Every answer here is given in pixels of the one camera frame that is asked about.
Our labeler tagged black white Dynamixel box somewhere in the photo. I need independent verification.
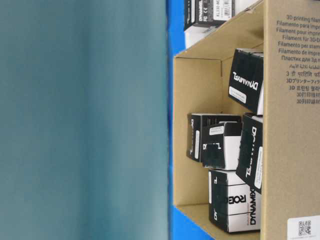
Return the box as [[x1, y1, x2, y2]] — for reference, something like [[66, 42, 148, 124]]
[[208, 168, 261, 233], [228, 48, 264, 115], [201, 122, 243, 171], [236, 112, 263, 193], [187, 113, 242, 163]]

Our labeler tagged black Dynamixel box in bin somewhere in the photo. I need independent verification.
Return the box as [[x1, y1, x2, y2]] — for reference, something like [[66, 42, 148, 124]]
[[184, 0, 235, 33]]

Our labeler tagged brown cardboard box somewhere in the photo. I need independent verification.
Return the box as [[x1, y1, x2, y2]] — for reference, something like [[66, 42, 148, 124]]
[[171, 0, 320, 240]]

